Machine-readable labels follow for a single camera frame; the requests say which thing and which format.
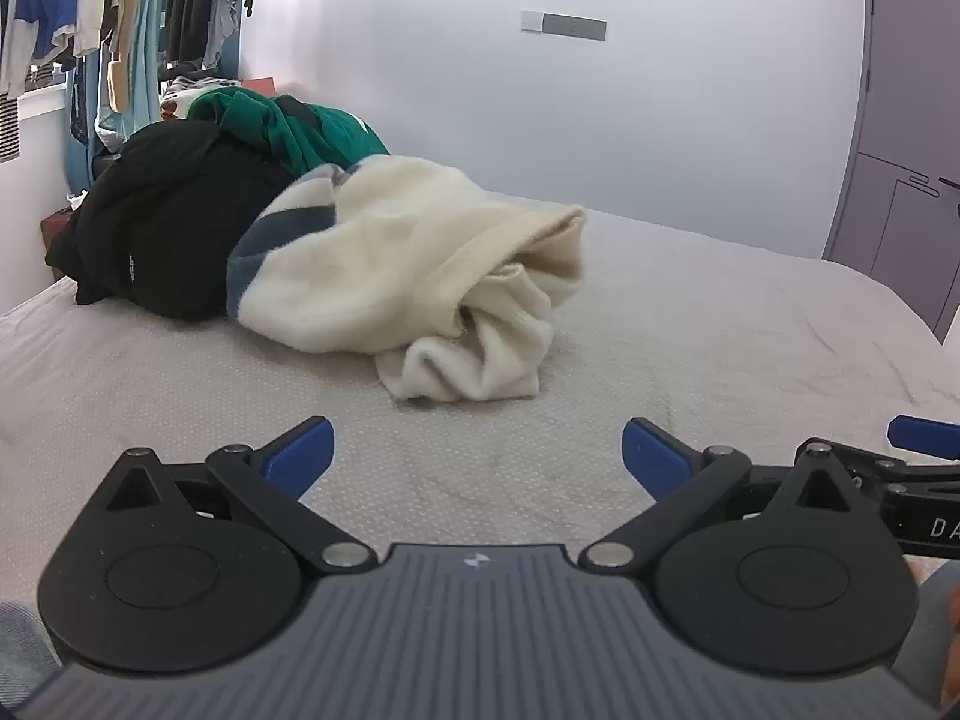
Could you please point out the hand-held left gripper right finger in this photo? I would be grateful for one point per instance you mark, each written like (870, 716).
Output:
(652, 457)

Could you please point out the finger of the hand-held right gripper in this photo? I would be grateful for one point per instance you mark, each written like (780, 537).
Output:
(926, 436)
(900, 472)

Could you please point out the green garment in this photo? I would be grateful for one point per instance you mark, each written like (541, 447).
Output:
(330, 135)

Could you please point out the person's grey jeans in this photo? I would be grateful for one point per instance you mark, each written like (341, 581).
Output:
(26, 645)

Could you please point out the white wall switch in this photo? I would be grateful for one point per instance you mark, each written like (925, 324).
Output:
(530, 21)

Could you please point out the grey wall panel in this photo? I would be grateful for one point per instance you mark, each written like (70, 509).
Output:
(574, 27)

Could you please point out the cream sweater with blue stripes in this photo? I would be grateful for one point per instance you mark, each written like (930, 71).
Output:
(390, 255)

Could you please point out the brown box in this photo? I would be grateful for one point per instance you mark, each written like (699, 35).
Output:
(56, 229)

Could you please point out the red box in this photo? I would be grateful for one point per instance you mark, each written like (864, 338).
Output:
(259, 85)

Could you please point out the patterned cloth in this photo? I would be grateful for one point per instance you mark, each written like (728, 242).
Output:
(176, 101)

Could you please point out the row of hanging clothes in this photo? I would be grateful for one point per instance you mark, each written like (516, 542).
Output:
(60, 0)

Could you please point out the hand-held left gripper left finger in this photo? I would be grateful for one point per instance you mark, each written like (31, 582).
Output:
(304, 454)

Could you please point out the grey bed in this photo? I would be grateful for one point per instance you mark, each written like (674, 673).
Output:
(675, 330)

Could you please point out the black garment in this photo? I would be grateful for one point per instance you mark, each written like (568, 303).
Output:
(165, 225)

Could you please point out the grey door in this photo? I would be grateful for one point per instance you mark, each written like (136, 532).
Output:
(907, 90)

